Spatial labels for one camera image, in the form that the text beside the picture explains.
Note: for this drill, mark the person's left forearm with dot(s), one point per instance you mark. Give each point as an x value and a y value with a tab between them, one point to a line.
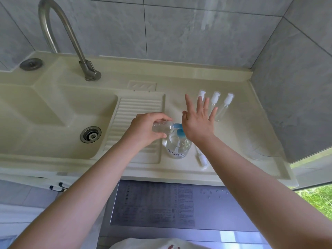
70	194

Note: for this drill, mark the glass window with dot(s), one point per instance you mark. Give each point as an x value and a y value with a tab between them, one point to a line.
313	184

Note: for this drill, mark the person's white shirt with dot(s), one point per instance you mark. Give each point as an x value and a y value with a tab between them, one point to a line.
155	243

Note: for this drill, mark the white spray cap with tube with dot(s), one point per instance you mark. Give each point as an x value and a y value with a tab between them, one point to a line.
203	162

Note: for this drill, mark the clear hand sanitizer pump bottle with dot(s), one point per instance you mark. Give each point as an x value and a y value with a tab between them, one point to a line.
179	147

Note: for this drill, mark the curved steel faucet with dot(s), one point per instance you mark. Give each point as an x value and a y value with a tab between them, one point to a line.
70	36

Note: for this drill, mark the cream sink with washboard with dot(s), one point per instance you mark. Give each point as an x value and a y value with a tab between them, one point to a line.
31	114

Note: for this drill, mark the person's left hand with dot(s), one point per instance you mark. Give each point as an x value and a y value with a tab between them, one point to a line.
141	130

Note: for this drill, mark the steel sink drain strainer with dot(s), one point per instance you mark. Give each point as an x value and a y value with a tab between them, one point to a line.
90	134

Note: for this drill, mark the round steel hole cover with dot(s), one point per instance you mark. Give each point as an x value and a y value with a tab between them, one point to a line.
31	64

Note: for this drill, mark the grey washing machine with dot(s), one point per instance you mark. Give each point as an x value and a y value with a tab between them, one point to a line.
220	212

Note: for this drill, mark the white cabinet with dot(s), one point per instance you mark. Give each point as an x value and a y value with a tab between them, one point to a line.
23	178

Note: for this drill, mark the person's right hand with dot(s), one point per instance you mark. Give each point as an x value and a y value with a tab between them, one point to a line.
198	125

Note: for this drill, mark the small clear bottle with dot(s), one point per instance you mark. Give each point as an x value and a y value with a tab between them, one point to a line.
201	93
225	106
164	127
215	98

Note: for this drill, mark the person's right forearm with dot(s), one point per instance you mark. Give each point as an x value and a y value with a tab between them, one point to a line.
259	186

